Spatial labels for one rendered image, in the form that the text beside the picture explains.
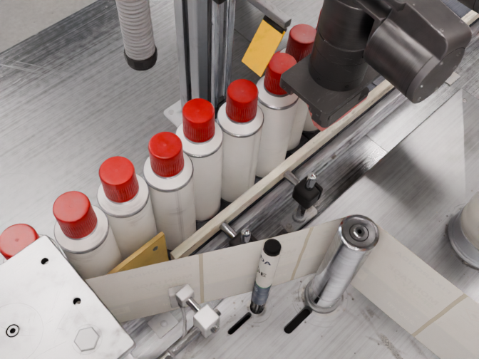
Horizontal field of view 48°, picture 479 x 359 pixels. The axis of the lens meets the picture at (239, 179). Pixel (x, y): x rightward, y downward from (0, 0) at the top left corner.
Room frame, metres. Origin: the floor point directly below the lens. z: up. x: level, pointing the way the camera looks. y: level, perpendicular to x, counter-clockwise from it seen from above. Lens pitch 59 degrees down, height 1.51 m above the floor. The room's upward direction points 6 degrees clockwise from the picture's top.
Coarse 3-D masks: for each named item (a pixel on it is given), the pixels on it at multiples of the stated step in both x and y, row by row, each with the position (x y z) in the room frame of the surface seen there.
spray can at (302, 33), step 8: (304, 24) 0.46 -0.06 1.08; (296, 32) 0.45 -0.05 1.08; (304, 32) 0.45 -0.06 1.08; (312, 32) 0.45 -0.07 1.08; (288, 40) 0.44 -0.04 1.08; (296, 40) 0.44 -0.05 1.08; (304, 40) 0.44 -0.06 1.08; (312, 40) 0.44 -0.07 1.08; (288, 48) 0.44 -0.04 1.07; (296, 48) 0.43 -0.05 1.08; (304, 48) 0.43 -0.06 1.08; (296, 56) 0.43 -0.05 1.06; (304, 56) 0.43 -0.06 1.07; (304, 104) 0.43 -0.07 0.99; (296, 112) 0.42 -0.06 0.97; (304, 112) 0.43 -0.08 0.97; (296, 120) 0.42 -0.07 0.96; (304, 120) 0.44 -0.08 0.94; (296, 128) 0.43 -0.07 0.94; (296, 136) 0.43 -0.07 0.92; (296, 144) 0.43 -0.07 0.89
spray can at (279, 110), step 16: (272, 64) 0.40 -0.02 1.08; (288, 64) 0.40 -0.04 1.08; (272, 80) 0.39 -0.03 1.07; (272, 96) 0.38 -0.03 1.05; (288, 96) 0.39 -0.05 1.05; (272, 112) 0.37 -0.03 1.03; (288, 112) 0.38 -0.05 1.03; (272, 128) 0.37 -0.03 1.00; (288, 128) 0.38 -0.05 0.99; (272, 144) 0.37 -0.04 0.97; (288, 144) 0.39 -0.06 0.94; (272, 160) 0.38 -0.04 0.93; (256, 176) 0.38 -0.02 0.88
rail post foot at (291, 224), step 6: (294, 210) 0.36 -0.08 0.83; (306, 210) 0.36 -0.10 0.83; (312, 210) 0.36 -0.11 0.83; (288, 216) 0.35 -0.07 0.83; (294, 216) 0.34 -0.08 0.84; (306, 216) 0.35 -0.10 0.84; (312, 216) 0.35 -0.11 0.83; (282, 222) 0.34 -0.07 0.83; (288, 222) 0.34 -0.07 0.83; (294, 222) 0.34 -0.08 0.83; (300, 222) 0.34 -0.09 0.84; (306, 222) 0.34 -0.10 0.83; (288, 228) 0.33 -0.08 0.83; (294, 228) 0.33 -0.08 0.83
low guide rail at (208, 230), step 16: (464, 16) 0.70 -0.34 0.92; (384, 80) 0.54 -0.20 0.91; (368, 96) 0.51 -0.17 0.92; (352, 112) 0.48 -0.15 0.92; (336, 128) 0.45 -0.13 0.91; (320, 144) 0.42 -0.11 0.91; (288, 160) 0.39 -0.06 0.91; (272, 176) 0.36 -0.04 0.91; (256, 192) 0.33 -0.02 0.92; (240, 208) 0.31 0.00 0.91; (208, 224) 0.28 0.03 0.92; (192, 240) 0.26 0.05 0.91; (176, 256) 0.24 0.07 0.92
